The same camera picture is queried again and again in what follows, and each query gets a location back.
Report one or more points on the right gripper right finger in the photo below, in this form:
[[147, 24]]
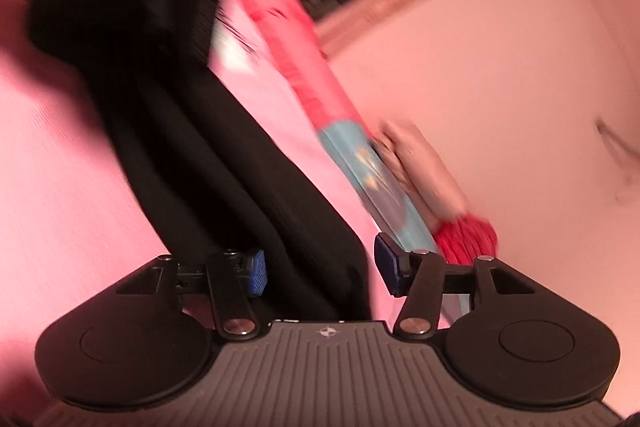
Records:
[[419, 277]]

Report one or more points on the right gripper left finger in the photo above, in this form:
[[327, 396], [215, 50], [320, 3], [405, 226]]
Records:
[[232, 279]]

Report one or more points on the black pants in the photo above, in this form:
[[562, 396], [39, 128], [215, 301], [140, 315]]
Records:
[[206, 175]]

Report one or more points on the pile of red clothes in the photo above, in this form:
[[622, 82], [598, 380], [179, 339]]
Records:
[[466, 238]]

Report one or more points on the teal striped pillow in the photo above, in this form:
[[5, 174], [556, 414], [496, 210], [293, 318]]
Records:
[[400, 179]]

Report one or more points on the pink printed bed sheet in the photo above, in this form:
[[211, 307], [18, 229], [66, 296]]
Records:
[[70, 225]]

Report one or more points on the red quilt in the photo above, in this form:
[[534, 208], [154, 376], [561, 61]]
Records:
[[290, 34]]

